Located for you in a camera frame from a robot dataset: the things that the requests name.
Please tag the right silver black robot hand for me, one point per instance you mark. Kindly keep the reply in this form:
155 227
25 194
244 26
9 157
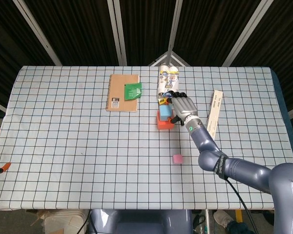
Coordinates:
184 107

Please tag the medium blue foam cube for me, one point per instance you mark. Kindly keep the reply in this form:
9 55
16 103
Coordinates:
165 112

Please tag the small pink foam cube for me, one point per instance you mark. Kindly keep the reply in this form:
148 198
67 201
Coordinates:
178 159

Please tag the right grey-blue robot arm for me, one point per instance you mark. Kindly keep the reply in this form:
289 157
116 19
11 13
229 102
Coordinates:
246 170

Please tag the large orange foam cube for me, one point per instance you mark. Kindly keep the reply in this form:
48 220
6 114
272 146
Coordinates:
164 125

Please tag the plastic-wrapped tape roll pack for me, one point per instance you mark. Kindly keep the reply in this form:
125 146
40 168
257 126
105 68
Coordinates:
168 80

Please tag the wooden ruler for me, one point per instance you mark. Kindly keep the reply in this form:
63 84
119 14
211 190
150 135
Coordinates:
216 107

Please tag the green foil sachet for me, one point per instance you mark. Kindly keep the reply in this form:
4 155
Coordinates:
132 91

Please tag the white triangular screen foot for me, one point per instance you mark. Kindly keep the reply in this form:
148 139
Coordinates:
158 59

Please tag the kraft spiral notebook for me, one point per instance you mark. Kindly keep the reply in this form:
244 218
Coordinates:
122 92

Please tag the white sneaker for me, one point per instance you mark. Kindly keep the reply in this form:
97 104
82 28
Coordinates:
223 219

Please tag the grey-blue robot torso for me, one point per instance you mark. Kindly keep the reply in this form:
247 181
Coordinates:
141 221

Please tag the checkered light blue tablecloth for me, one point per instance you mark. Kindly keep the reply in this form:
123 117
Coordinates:
63 146

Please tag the dark pleated screen fabric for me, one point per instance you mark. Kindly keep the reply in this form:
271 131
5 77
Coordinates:
83 24

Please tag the dark trouser leg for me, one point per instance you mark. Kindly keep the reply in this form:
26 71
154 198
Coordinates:
236 228

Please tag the white plastic bin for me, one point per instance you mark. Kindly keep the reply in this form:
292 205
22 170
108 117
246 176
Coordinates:
66 221

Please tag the orange-tipped spring clamp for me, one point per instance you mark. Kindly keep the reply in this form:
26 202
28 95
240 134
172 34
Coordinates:
5 167

